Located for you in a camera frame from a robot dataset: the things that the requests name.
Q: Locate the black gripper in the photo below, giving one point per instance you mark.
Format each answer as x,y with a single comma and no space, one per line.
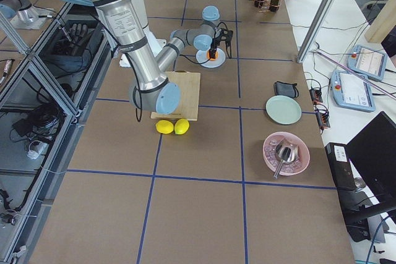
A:
214,42

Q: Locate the orange fruit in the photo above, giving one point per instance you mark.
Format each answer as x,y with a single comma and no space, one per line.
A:
211,55

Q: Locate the light blue plate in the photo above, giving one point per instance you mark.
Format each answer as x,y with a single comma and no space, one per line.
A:
204,61

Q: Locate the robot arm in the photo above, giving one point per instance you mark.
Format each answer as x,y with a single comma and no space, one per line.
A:
152,90

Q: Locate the light green plate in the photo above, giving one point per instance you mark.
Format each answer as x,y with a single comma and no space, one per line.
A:
283,110

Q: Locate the bamboo cutting board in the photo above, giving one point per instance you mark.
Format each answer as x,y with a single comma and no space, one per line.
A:
189,85

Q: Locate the folded grey cloth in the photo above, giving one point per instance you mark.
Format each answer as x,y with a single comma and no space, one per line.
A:
286,89

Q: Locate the upper yellow lemon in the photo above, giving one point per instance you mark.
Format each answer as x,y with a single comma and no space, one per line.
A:
181,126

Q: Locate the yellow lemon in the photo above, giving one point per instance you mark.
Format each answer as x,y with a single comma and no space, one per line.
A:
164,126
181,126

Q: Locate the lower yellow lemon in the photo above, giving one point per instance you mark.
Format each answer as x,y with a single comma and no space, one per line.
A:
164,126

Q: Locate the metal scoop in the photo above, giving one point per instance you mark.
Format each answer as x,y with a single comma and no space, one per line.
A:
286,153

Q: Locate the pink bowl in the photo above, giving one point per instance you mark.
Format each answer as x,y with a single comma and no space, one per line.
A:
269,156

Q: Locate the near teach pendant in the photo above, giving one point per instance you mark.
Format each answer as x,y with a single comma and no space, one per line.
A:
351,92

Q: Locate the teach pendant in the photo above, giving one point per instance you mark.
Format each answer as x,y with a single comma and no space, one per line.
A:
351,92
367,61

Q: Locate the far teach pendant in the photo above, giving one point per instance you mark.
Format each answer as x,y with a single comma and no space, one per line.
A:
367,61

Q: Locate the reacher grabber stick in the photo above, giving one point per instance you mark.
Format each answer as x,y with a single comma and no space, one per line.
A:
359,76

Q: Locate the black monitor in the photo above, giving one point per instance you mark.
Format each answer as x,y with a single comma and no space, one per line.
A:
372,152

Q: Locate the black computer box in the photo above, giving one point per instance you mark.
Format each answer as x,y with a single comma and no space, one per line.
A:
350,192

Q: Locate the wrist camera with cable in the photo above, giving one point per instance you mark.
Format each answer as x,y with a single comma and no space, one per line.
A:
226,36

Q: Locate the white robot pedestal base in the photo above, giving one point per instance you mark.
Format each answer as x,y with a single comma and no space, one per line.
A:
155,44

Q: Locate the aluminium frame post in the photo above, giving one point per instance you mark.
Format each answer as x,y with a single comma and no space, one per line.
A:
314,28

